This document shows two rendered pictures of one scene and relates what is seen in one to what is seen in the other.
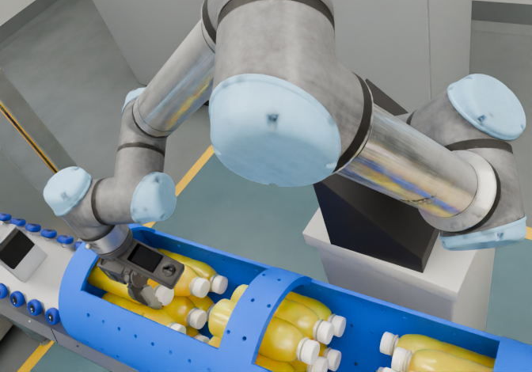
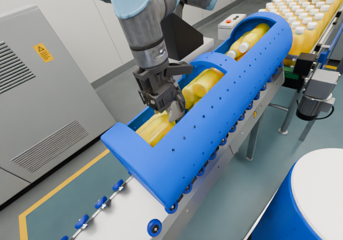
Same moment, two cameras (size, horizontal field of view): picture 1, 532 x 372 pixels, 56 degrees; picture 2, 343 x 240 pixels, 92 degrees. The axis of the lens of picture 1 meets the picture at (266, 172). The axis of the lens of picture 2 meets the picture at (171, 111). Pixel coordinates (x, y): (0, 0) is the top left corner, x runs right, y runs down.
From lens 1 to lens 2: 0.95 m
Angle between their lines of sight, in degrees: 54
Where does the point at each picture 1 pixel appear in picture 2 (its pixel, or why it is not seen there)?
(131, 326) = (197, 115)
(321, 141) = not seen: outside the picture
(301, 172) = not seen: outside the picture
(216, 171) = (39, 222)
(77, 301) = (158, 156)
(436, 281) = (207, 41)
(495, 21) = not seen: hidden behind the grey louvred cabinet
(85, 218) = (159, 2)
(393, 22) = (71, 82)
